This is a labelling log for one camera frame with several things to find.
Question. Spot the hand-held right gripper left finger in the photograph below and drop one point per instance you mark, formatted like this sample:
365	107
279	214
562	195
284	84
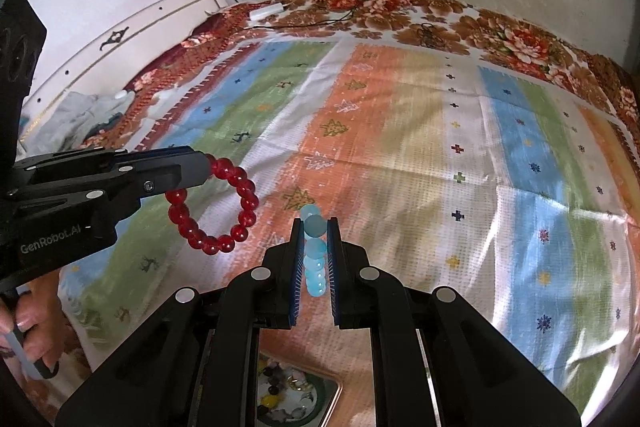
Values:
297	277

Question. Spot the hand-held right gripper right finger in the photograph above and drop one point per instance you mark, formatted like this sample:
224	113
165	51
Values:
334	277

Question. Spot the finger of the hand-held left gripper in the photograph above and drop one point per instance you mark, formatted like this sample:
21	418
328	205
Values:
175	172
150	152

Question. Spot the mirrored jewelry tray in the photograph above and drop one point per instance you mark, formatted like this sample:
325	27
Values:
320	387

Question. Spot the person's left hand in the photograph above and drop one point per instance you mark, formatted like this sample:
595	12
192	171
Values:
45	317

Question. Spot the grey cloth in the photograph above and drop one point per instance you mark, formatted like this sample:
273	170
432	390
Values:
95	112

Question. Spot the white headboard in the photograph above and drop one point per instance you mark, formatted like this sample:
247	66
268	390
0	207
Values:
125	22

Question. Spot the white charger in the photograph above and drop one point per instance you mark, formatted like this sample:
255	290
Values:
267	12

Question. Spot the striped printed mat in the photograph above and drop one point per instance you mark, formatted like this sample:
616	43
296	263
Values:
500	157

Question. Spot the floral blanket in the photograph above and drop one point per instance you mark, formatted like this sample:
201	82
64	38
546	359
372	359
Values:
525	37

